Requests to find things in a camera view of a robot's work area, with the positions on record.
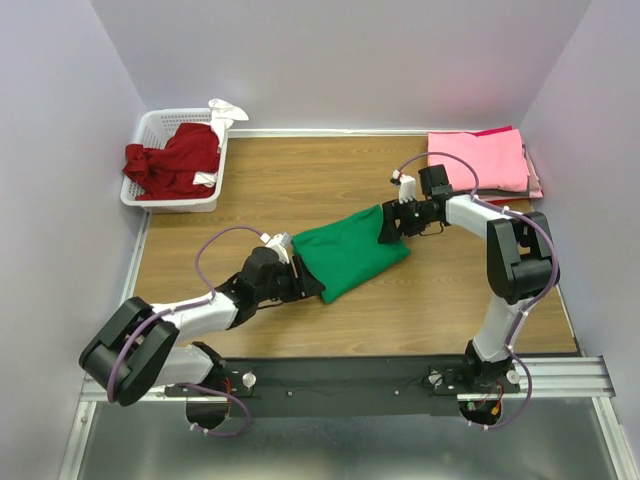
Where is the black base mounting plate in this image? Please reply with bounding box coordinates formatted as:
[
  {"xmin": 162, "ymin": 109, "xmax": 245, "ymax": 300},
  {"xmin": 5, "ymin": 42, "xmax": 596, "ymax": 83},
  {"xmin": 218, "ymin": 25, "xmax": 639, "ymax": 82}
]
[{"xmin": 165, "ymin": 355, "xmax": 520, "ymax": 426}]

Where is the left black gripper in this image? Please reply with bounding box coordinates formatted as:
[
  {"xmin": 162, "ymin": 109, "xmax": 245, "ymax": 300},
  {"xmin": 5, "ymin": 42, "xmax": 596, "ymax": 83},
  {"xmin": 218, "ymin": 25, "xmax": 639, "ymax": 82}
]
[{"xmin": 256, "ymin": 254, "xmax": 326, "ymax": 303}]

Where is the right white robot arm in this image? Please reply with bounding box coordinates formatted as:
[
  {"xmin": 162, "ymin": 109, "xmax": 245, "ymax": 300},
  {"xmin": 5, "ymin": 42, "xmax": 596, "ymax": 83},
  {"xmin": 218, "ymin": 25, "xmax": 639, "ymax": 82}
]
[{"xmin": 378, "ymin": 165, "xmax": 559, "ymax": 395}]

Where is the pink folded t shirt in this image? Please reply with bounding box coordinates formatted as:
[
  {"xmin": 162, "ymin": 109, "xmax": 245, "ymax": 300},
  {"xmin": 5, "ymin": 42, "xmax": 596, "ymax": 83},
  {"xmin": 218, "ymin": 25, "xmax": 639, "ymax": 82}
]
[{"xmin": 427, "ymin": 129, "xmax": 529, "ymax": 193}]

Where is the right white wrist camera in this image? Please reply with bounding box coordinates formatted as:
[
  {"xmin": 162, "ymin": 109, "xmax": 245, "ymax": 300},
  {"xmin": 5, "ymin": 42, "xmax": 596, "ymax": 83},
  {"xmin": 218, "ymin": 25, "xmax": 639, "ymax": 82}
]
[{"xmin": 390, "ymin": 170, "xmax": 416, "ymax": 204}]

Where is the aluminium frame rail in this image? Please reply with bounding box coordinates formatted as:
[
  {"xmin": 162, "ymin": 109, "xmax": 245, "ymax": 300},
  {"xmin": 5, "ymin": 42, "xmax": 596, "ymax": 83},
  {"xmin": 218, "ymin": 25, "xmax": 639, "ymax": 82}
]
[{"xmin": 61, "ymin": 228, "xmax": 634, "ymax": 479}]

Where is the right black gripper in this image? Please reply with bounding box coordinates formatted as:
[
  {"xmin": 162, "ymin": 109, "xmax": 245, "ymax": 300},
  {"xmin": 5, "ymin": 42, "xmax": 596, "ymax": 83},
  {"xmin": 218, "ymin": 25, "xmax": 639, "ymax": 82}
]
[{"xmin": 376, "ymin": 196, "xmax": 436, "ymax": 243}]

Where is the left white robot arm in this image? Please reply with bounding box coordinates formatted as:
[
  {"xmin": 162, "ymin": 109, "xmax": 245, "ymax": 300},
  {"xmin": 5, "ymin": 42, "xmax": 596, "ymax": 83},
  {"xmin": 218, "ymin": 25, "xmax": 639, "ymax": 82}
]
[{"xmin": 79, "ymin": 245, "xmax": 325, "ymax": 406}]

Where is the dark red t shirt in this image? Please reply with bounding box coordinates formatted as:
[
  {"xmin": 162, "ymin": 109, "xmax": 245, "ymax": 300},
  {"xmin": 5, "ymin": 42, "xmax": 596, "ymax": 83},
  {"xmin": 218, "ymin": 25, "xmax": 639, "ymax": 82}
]
[{"xmin": 123, "ymin": 123, "xmax": 220, "ymax": 201}]

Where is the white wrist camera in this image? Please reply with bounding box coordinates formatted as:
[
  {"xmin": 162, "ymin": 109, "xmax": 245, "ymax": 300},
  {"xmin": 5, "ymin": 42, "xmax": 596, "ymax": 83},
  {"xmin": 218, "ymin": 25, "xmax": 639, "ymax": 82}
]
[
  {"xmin": 260, "ymin": 232, "xmax": 291, "ymax": 254},
  {"xmin": 390, "ymin": 170, "xmax": 416, "ymax": 204}
]

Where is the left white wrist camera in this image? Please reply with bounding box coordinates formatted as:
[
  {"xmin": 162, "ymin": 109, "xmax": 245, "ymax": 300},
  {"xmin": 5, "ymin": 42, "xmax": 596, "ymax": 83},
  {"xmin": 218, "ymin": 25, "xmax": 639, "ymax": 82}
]
[{"xmin": 260, "ymin": 232, "xmax": 291, "ymax": 254}]

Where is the folded shirts stack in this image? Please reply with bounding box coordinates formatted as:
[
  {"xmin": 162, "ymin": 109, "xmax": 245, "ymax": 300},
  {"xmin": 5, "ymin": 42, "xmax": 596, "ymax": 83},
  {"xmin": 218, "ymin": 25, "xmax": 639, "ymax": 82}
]
[{"xmin": 481, "ymin": 144, "xmax": 543, "ymax": 204}]

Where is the white plastic laundry basket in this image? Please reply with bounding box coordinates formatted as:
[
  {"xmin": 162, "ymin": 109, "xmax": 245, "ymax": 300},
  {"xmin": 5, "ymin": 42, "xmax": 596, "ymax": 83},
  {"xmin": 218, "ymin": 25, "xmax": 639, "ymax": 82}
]
[{"xmin": 120, "ymin": 108, "xmax": 228, "ymax": 213}]

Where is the white t shirt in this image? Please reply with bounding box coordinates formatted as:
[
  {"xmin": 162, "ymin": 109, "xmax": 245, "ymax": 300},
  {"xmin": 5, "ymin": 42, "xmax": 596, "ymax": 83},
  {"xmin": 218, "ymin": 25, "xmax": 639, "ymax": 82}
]
[{"xmin": 193, "ymin": 98, "xmax": 249, "ymax": 188}]

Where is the green t shirt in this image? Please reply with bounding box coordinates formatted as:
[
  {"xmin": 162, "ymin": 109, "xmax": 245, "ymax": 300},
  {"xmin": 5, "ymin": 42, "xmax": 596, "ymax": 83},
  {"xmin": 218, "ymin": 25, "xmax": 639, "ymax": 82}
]
[{"xmin": 292, "ymin": 205, "xmax": 410, "ymax": 304}]

